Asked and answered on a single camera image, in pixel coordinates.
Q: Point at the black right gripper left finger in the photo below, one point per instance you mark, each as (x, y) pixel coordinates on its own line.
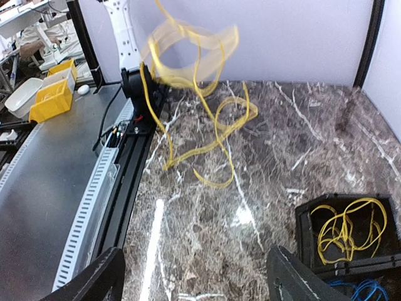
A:
(103, 279)

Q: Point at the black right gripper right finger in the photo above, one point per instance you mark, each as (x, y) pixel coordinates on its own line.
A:
(289, 279)

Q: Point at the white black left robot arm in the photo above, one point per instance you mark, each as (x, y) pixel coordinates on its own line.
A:
(137, 84)

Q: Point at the black middle storage bin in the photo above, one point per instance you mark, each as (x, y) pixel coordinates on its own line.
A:
(380, 286)

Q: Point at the yellow plastic bin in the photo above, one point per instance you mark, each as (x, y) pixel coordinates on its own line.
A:
(56, 93)

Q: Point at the white plastic tray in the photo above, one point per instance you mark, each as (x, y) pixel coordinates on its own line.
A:
(19, 103)

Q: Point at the white slotted cable duct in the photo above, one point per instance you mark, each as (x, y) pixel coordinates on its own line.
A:
(80, 244)

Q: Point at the black front table rail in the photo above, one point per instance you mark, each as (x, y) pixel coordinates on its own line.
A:
(131, 156)

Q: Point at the black corner frame post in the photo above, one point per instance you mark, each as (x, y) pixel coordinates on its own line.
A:
(370, 42)

